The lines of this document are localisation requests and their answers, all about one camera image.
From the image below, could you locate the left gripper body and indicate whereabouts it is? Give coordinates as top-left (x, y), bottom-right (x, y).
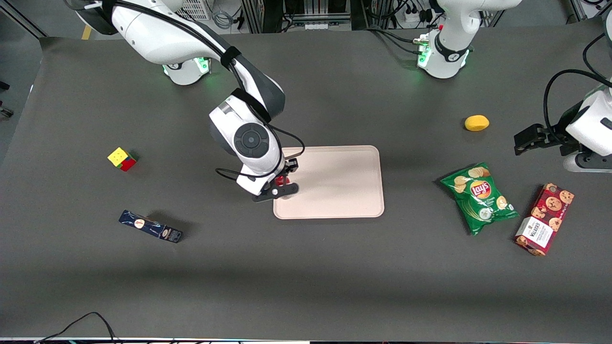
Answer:
top-left (555, 88), bottom-right (612, 156)

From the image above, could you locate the pale pink plastic tray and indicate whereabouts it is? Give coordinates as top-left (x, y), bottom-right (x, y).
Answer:
top-left (273, 145), bottom-right (385, 220)

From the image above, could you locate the yellow lemon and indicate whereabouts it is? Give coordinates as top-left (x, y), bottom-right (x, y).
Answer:
top-left (464, 115), bottom-right (490, 132)

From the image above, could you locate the red Walkers cookie box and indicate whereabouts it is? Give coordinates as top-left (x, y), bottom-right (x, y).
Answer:
top-left (514, 183), bottom-right (575, 257)

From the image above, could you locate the green Lay's chips bag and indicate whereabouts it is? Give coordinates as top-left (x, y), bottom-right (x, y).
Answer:
top-left (440, 162), bottom-right (520, 237)

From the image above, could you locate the dark grey table mat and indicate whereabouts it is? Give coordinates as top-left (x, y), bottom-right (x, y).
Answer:
top-left (0, 21), bottom-right (612, 342)

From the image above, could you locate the dark blue long box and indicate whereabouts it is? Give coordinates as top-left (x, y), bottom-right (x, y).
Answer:
top-left (119, 210), bottom-right (184, 244)

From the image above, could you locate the colourful puzzle cube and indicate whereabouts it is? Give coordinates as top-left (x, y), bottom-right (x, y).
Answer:
top-left (107, 147), bottom-right (138, 172)

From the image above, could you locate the black aluminium equipment rack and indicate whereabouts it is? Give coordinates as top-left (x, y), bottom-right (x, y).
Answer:
top-left (241, 0), bottom-right (378, 34)

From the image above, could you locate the white power strip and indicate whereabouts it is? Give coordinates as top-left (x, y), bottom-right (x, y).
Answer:
top-left (401, 9), bottom-right (432, 25)

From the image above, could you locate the white perforated box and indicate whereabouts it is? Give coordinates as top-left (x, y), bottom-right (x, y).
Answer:
top-left (184, 0), bottom-right (211, 21)

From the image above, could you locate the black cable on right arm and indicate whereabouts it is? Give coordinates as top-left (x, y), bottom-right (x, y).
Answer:
top-left (112, 0), bottom-right (306, 181)

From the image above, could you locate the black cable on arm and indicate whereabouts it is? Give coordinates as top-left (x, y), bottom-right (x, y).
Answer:
top-left (112, 0), bottom-right (306, 181)
top-left (544, 32), bottom-right (612, 140)

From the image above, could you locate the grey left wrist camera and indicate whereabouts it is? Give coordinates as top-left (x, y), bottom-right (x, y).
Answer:
top-left (563, 152), bottom-right (612, 173)

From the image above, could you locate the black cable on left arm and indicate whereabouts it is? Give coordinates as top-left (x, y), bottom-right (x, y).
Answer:
top-left (544, 32), bottom-right (612, 140)

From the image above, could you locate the aluminium frame post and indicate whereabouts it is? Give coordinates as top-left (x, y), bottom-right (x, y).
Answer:
top-left (569, 0), bottom-right (590, 22)

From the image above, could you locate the black cables to left arm base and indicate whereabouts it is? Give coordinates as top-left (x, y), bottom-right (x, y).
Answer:
top-left (363, 26), bottom-right (428, 54)

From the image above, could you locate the grey coiled cable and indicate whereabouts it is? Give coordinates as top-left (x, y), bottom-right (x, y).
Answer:
top-left (212, 6), bottom-right (236, 30)

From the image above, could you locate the black cable at table edge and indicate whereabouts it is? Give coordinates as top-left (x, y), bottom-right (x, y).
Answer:
top-left (33, 312), bottom-right (118, 344)

